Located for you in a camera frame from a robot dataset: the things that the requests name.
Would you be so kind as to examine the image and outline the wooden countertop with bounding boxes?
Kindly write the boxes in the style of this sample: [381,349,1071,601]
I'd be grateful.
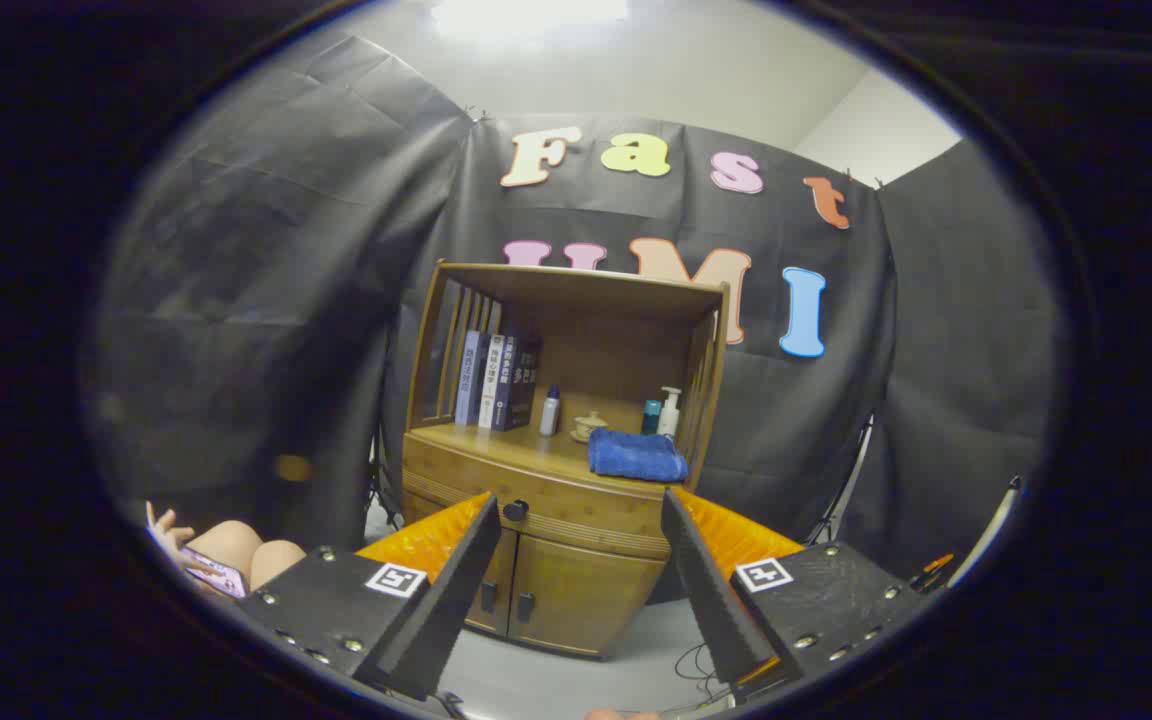
[408,420,697,499]

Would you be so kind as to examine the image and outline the light blue book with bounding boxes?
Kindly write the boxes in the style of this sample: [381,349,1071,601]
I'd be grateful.
[454,330,485,426]

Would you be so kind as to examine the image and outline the wooden cabinet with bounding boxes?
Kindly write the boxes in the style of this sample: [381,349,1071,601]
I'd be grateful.
[399,260,732,661]

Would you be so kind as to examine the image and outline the black device orange tip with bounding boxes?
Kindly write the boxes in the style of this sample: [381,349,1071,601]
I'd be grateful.
[911,553,957,591]

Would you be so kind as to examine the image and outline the wooden drawer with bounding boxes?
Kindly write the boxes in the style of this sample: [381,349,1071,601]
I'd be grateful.
[402,440,675,561]

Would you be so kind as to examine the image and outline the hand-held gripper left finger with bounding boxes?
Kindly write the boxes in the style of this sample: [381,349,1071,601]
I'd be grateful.
[234,490,504,703]

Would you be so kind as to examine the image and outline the blue folded towel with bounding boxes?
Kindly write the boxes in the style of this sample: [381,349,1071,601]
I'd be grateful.
[588,428,689,484]

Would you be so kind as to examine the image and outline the white pole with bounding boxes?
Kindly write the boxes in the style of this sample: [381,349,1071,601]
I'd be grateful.
[946,475,1024,589]

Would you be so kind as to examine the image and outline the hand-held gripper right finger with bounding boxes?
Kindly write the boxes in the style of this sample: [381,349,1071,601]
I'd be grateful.
[660,487,929,701]

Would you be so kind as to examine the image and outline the pink smartphone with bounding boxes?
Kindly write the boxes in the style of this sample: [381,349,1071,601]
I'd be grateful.
[181,547,249,599]

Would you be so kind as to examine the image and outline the dark blue book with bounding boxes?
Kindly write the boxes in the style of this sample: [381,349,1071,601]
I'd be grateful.
[492,335,542,433]

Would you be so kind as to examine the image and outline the black floor cables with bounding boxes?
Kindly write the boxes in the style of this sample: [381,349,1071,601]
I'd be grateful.
[674,643,737,701]

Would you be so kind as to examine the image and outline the white book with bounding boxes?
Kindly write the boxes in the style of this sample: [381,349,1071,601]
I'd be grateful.
[478,334,505,431]

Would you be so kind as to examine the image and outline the wooden cabinet door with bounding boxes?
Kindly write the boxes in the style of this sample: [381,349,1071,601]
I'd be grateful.
[508,535,669,659]
[464,528,519,637]

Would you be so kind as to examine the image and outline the black tripod stand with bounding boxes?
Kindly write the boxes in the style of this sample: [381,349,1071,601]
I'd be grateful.
[806,415,877,546]

